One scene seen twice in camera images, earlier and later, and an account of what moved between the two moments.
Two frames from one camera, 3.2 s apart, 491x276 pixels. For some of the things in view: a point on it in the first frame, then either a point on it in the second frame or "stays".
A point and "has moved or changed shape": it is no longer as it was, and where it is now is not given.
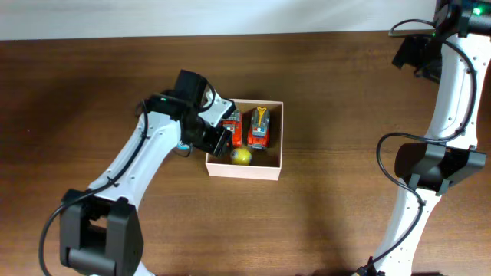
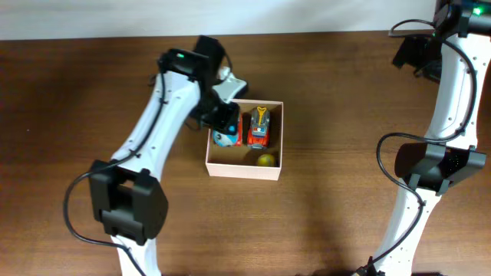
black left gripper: (221, 146) → (230, 126)
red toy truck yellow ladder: (258, 133) stays
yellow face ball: (241, 156) → (266, 159)
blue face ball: (183, 146) has moved or changed shape
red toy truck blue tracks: (235, 124) stays
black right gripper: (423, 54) stays
